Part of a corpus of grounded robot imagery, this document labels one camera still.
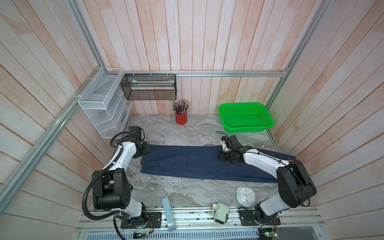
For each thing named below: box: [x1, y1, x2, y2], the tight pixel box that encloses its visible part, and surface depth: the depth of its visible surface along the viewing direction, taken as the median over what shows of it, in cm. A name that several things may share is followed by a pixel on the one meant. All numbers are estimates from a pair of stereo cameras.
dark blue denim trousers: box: [139, 145, 296, 183], surface depth 93 cm
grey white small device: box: [211, 202, 230, 225], surface depth 74 cm
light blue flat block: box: [161, 197, 177, 232], surface depth 73 cm
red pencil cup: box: [175, 112, 188, 125], surface depth 115 cm
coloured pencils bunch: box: [171, 98, 190, 115], surface depth 106 cm
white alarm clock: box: [235, 186, 256, 207], surface depth 80 cm
